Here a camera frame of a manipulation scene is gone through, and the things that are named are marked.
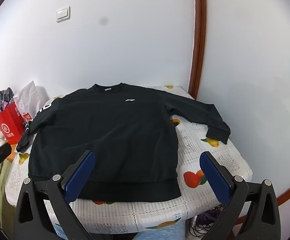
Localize brown wooden door frame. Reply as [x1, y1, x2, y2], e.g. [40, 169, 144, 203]
[187, 0, 208, 100]

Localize black cables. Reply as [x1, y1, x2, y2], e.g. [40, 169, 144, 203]
[187, 205, 231, 238]

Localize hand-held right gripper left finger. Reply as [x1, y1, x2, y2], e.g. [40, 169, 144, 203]
[13, 150, 108, 240]

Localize light blue cloth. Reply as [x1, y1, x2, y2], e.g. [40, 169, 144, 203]
[134, 221, 186, 240]

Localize green cloth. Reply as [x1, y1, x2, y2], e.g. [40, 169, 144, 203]
[0, 159, 13, 228]

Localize fruit-print white tablecloth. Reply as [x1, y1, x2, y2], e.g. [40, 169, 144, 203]
[4, 85, 253, 240]

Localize white plastic bag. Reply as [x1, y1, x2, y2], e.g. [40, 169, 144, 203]
[13, 80, 39, 118]

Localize brown wooden baseboard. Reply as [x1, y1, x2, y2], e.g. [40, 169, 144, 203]
[276, 185, 290, 207]

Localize black sweatshirt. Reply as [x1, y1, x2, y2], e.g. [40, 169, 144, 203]
[16, 82, 231, 203]

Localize red paper bag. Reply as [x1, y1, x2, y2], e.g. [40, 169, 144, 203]
[0, 100, 33, 145]

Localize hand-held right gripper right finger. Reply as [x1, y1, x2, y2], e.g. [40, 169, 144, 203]
[199, 151, 281, 240]

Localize purple cloth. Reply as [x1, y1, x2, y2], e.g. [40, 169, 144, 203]
[197, 210, 225, 228]

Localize plaid cloth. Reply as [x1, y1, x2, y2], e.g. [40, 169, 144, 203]
[0, 87, 17, 115]

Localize white light switch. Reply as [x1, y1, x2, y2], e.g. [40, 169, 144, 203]
[56, 6, 71, 23]

